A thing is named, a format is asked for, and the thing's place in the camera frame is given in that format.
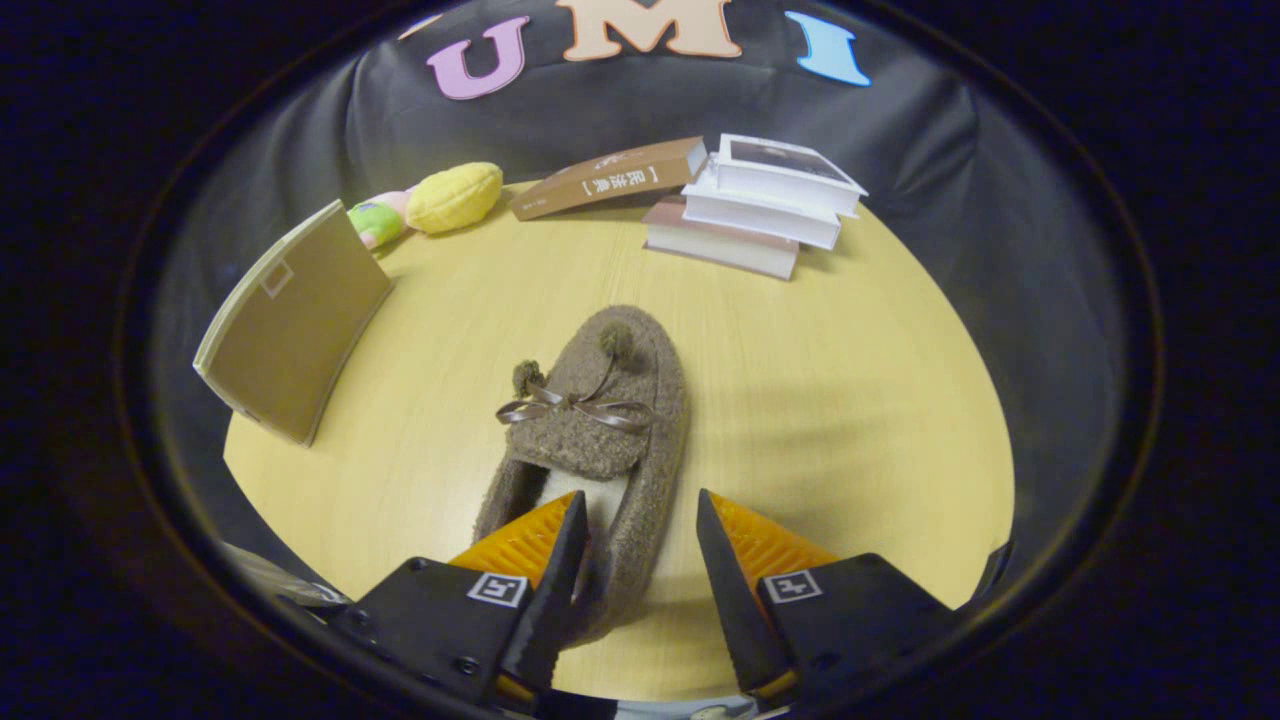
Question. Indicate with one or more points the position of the beige fabric storage box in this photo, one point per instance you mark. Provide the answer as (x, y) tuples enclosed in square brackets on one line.
[(300, 320)]

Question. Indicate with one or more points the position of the plain white book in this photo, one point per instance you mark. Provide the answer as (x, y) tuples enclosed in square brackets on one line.
[(760, 218)]

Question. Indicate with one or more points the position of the black backdrop cloth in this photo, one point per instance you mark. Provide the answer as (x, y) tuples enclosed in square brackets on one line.
[(900, 140)]

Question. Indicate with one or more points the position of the pale pink book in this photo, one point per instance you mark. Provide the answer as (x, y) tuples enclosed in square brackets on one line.
[(720, 245)]

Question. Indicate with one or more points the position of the brown cover book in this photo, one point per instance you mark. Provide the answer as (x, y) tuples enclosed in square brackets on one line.
[(610, 178)]

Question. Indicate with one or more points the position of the brown fuzzy shoe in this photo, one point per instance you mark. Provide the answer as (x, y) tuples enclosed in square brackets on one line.
[(620, 450)]

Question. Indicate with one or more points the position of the yellow plush toy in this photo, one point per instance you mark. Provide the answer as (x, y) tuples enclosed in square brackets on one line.
[(455, 197)]

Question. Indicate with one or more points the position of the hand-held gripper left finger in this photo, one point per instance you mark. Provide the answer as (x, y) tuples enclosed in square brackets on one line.
[(555, 600)]

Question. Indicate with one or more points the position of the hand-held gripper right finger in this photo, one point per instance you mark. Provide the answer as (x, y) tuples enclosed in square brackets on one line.
[(730, 600)]

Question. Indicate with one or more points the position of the pink and green plush toy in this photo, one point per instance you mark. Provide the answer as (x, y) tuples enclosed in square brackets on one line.
[(375, 222)]

